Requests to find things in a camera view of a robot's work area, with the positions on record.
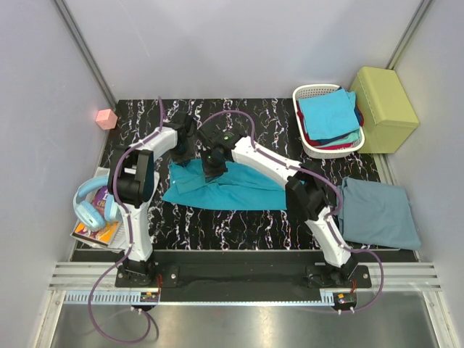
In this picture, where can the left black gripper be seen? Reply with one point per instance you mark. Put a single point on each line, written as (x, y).
(183, 155)

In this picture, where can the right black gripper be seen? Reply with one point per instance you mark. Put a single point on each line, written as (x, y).
(210, 173)

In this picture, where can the teal t shirt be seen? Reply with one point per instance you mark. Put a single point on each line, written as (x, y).
(240, 188)

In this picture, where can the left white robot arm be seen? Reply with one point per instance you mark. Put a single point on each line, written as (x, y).
(133, 182)

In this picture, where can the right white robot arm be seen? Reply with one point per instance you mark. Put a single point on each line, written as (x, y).
(304, 189)

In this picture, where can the stack of papers and books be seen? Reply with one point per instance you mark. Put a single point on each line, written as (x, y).
(112, 235)

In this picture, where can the pink cube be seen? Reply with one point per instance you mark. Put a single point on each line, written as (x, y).
(106, 119)

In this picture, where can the white perforated laundry basket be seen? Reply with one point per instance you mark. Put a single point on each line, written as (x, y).
(312, 90)

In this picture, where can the red shirt in basket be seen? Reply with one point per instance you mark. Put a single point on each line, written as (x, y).
(340, 142)

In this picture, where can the light blue shirt in basket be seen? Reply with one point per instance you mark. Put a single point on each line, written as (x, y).
(330, 115)

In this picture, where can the light blue headphones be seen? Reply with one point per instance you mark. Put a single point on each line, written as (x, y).
(87, 213)

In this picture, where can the green storage box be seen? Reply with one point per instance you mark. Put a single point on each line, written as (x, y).
(389, 118)

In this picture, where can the folded grey-blue t shirt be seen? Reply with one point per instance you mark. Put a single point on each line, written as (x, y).
(377, 214)

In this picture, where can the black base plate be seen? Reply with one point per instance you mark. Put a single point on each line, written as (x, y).
(173, 269)

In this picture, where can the aluminium rail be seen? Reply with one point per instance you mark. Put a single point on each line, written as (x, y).
(391, 276)

